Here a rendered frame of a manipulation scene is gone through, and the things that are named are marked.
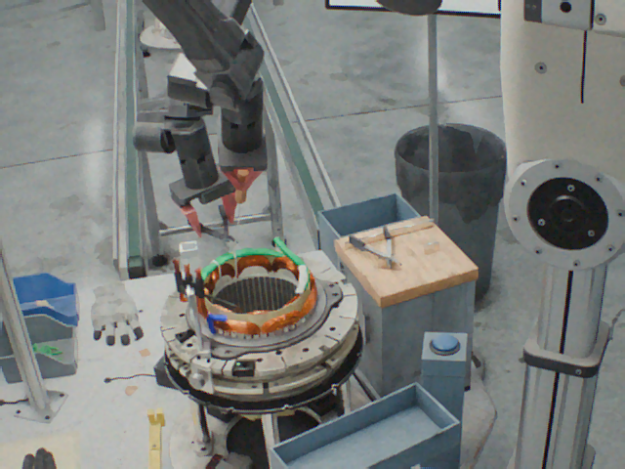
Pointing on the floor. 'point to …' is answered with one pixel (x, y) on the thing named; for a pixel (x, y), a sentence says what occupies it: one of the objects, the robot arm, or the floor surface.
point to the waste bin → (471, 236)
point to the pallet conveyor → (124, 160)
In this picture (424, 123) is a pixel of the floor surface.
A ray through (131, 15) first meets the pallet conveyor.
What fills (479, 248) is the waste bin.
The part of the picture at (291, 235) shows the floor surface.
